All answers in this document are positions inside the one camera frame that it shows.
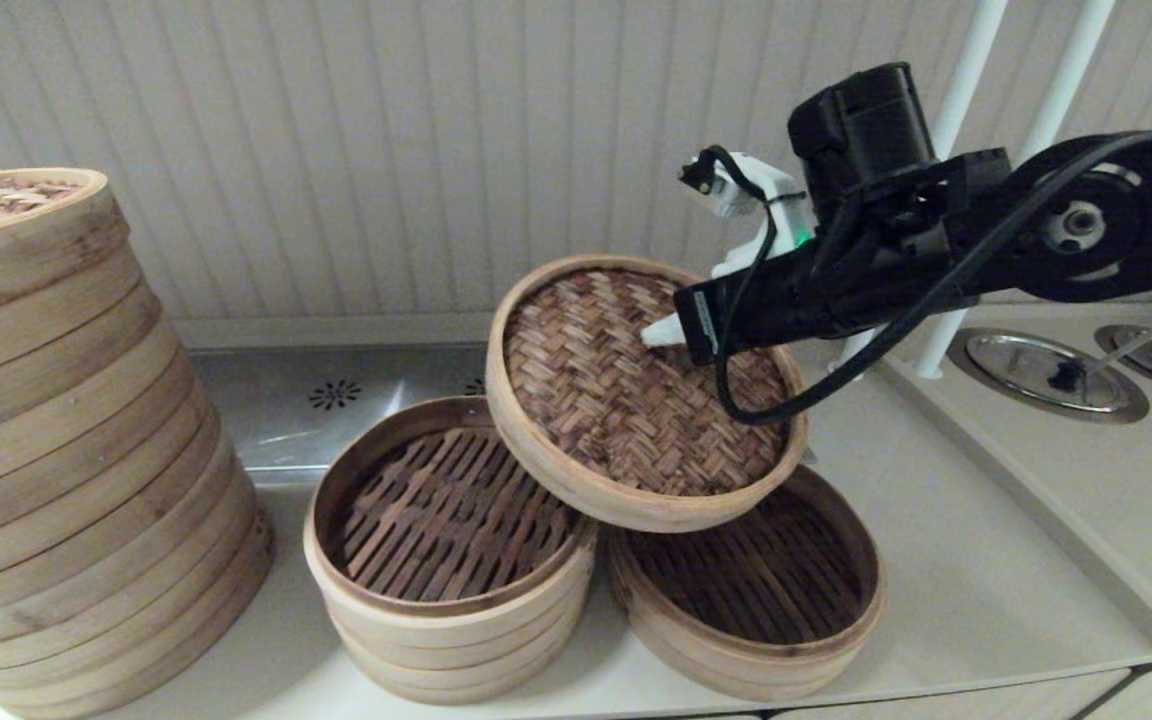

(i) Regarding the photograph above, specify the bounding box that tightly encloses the woven bamboo steamer lid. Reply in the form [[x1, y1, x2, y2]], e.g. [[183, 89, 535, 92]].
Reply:
[[484, 253, 810, 534]]

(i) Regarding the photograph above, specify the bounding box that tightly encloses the low bamboo steamer basket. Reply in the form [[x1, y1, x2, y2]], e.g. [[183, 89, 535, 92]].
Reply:
[[606, 465, 885, 703]]

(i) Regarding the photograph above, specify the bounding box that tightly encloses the tall bamboo steamer stack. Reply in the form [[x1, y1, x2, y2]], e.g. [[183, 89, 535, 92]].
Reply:
[[0, 240, 275, 720]]

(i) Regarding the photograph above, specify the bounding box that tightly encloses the white metal pole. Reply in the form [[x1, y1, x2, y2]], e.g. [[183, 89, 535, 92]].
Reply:
[[913, 0, 1117, 381], [826, 0, 1009, 381]]

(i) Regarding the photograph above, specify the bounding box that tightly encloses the stainless steel vented panel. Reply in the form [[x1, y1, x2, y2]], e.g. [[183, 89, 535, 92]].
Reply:
[[186, 340, 497, 486]]

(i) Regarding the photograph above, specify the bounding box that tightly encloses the white counter cabinet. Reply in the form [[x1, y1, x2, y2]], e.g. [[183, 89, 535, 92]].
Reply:
[[626, 655, 1152, 720]]

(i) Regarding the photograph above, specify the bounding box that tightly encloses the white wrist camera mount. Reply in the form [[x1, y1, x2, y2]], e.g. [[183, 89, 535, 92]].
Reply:
[[678, 148, 817, 281]]

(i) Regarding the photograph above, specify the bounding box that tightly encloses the thin steel handle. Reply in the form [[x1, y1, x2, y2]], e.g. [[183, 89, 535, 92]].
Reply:
[[1084, 322, 1152, 379]]

